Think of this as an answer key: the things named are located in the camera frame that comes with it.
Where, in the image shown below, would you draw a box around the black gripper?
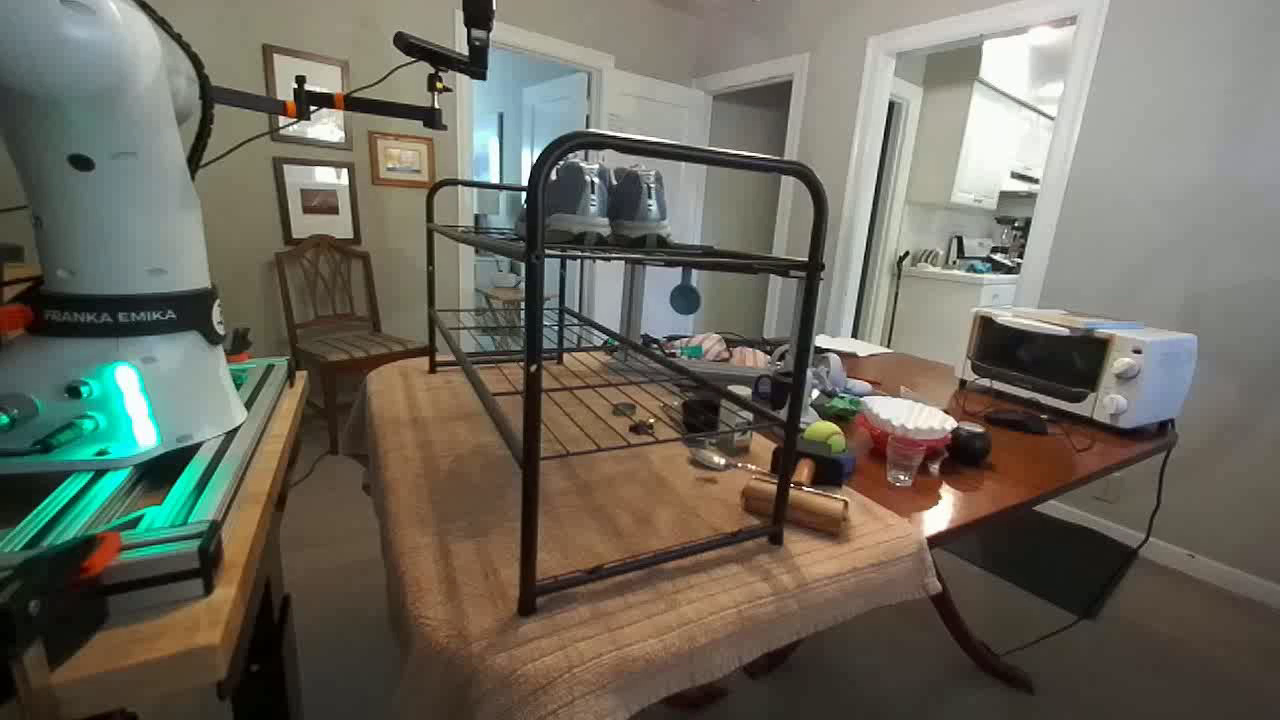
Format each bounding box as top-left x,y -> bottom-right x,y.
461,0 -> 500,49

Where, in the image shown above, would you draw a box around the grey blue sneaker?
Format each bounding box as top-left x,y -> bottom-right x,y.
535,158 -> 614,249
606,166 -> 675,249

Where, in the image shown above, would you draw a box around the black metal shoe rack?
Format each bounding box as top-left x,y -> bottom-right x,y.
425,128 -> 830,619

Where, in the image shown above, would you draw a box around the small wooden framed picture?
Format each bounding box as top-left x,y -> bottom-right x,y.
365,128 -> 440,192

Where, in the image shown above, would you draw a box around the blue hanging ladle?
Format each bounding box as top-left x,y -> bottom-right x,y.
665,263 -> 706,319

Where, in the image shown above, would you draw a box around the wooden chair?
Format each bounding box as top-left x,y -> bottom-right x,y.
270,231 -> 431,458

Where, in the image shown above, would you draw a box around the colourful plush pile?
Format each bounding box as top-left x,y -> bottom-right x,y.
656,328 -> 779,382

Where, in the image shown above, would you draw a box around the small black cup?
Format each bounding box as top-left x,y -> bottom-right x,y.
675,394 -> 729,440

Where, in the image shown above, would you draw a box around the beige woven tablecloth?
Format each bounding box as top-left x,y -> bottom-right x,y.
338,351 -> 944,720

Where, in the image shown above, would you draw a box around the green black small toy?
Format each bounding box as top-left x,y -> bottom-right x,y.
808,388 -> 865,427

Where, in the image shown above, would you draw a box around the white kitchen cabinets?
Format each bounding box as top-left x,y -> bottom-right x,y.
944,75 -> 1059,218

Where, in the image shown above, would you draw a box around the green tennis ball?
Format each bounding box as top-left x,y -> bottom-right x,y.
796,418 -> 852,460

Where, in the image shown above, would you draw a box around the white kitchen counter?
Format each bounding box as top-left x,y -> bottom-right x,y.
886,260 -> 1025,370

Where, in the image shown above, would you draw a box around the black ball holder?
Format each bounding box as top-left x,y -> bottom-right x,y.
804,443 -> 860,492

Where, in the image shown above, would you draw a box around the white bowl red rim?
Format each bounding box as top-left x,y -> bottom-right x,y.
852,394 -> 959,463

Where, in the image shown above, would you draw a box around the wooden rolling pin block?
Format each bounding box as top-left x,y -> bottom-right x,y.
735,476 -> 854,545

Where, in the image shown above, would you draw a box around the clear plastic cup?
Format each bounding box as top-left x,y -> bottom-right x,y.
885,432 -> 930,492

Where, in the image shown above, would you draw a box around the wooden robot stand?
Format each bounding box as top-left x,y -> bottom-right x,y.
23,373 -> 314,720

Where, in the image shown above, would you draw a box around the black round object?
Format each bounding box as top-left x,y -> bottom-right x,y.
944,419 -> 994,473

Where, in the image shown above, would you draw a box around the black remote control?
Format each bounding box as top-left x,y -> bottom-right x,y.
983,404 -> 1054,440

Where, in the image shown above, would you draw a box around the orange black clamp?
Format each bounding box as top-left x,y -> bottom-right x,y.
0,529 -> 126,678

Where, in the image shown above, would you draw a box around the dark wooden dining table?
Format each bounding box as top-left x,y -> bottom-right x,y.
742,347 -> 1185,713

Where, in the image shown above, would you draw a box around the white toaster oven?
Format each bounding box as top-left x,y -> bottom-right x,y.
954,304 -> 1198,437

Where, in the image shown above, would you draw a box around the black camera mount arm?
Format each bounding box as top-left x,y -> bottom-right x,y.
204,73 -> 450,135

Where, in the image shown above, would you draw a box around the large framed wall picture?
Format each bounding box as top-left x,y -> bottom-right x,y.
261,41 -> 356,151

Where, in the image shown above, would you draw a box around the dark framed wall picture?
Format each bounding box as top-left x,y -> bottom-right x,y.
270,158 -> 365,249

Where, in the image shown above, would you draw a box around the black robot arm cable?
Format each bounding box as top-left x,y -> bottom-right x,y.
132,0 -> 219,179

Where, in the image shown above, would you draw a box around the aluminium base frame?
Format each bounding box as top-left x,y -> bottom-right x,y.
0,351 -> 291,592

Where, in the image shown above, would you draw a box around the black toaster power cable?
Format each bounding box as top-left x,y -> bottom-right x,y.
994,437 -> 1178,662

